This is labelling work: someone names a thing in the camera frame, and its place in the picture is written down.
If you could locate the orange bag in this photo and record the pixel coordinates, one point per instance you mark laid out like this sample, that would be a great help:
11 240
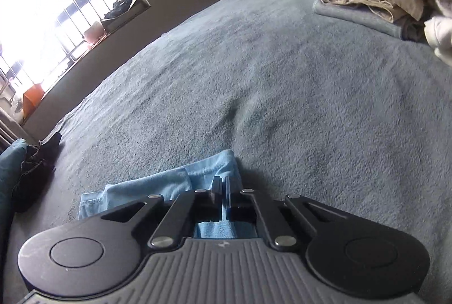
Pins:
33 99

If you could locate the barred window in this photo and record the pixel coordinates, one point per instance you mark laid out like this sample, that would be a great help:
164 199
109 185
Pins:
53 7

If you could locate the open cardboard box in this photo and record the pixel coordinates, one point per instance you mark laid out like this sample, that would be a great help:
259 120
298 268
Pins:
127 19

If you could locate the pair of black shoes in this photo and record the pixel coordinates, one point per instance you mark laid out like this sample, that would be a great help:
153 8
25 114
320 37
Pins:
120 3

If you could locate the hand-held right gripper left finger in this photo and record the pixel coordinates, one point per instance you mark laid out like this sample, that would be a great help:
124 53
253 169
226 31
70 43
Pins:
216 191

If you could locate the grey-blue bed blanket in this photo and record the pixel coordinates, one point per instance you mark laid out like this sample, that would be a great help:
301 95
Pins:
282 95

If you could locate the light blue shirt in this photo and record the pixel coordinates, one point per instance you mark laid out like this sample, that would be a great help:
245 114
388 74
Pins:
159 184

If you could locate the black clothes pile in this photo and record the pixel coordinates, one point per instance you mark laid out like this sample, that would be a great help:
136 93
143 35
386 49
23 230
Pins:
35 177

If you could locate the teal pillow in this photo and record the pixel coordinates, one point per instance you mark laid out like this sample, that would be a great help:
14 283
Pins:
10 177

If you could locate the folded grey-blue cloth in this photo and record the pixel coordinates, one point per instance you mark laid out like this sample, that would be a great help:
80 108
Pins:
353 18

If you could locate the folded beige pants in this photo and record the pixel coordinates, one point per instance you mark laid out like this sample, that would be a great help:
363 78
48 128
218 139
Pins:
370 0

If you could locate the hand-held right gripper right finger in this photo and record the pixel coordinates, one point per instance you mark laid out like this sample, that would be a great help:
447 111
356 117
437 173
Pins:
227 198

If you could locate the pink pot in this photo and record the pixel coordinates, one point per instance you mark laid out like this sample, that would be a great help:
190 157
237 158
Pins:
94 32

